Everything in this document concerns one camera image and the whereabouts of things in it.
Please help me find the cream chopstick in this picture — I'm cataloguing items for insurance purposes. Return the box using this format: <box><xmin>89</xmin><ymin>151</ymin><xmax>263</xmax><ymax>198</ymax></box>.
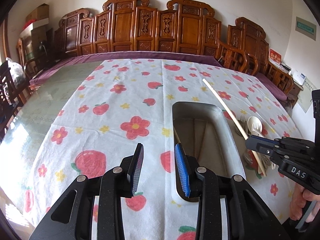
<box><xmin>202</xmin><ymin>78</ymin><xmax>267</xmax><ymax>178</ymax></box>

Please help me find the cream plastic spoon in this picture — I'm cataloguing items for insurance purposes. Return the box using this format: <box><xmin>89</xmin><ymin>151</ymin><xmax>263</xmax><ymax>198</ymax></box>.
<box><xmin>247</xmin><ymin>116</ymin><xmax>276</xmax><ymax>170</ymax></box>

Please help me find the right hand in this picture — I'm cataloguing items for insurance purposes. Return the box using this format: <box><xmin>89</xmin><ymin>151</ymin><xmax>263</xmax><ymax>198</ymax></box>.
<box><xmin>289</xmin><ymin>184</ymin><xmax>320</xmax><ymax>223</ymax></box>

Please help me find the purple bench cushion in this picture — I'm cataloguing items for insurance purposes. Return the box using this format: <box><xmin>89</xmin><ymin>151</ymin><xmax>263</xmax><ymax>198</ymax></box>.
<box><xmin>29</xmin><ymin>50</ymin><xmax>288</xmax><ymax>103</ymax></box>

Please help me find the metal rectangular tray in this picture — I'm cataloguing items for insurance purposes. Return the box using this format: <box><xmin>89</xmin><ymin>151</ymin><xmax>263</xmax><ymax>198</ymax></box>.
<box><xmin>171</xmin><ymin>101</ymin><xmax>247</xmax><ymax>204</ymax></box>

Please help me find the chopstick inside tray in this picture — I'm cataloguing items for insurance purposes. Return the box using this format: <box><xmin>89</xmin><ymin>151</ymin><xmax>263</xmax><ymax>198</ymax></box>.
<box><xmin>173</xmin><ymin>119</ymin><xmax>208</xmax><ymax>156</ymax></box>

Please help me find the wooden armchair right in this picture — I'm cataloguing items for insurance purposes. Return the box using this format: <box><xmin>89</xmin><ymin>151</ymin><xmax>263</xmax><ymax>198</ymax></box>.
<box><xmin>215</xmin><ymin>41</ymin><xmax>260</xmax><ymax>76</ymax></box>

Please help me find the red card sign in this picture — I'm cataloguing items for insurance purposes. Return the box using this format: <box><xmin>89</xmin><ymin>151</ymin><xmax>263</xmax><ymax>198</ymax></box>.
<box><xmin>268</xmin><ymin>48</ymin><xmax>282</xmax><ymax>65</ymax></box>

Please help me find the strawberry flower tablecloth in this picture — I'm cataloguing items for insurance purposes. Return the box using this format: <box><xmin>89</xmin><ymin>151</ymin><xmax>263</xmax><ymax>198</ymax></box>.
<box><xmin>24</xmin><ymin>59</ymin><xmax>301</xmax><ymax>239</ymax></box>

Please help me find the dark wooden chair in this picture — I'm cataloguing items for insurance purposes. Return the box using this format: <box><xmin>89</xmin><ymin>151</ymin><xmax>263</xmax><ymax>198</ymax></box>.
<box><xmin>1</xmin><ymin>59</ymin><xmax>30</xmax><ymax>140</ymax></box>

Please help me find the white plastic bag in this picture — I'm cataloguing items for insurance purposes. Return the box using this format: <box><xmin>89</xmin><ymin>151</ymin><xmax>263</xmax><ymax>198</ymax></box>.
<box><xmin>6</xmin><ymin>57</ymin><xmax>25</xmax><ymax>86</ymax></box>

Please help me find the carved wooden bench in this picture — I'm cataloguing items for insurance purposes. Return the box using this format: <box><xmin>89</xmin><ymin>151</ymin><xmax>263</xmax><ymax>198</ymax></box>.
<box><xmin>54</xmin><ymin>0</ymin><xmax>268</xmax><ymax>75</ymax></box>

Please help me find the cardboard box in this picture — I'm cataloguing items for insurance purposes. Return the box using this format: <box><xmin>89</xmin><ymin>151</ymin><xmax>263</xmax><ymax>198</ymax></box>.
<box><xmin>25</xmin><ymin>3</ymin><xmax>49</xmax><ymax>22</ymax></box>

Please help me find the green wall sign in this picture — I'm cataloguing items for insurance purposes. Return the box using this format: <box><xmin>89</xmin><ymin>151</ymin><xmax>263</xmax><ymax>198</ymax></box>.
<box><xmin>295</xmin><ymin>17</ymin><xmax>317</xmax><ymax>41</ymax></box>

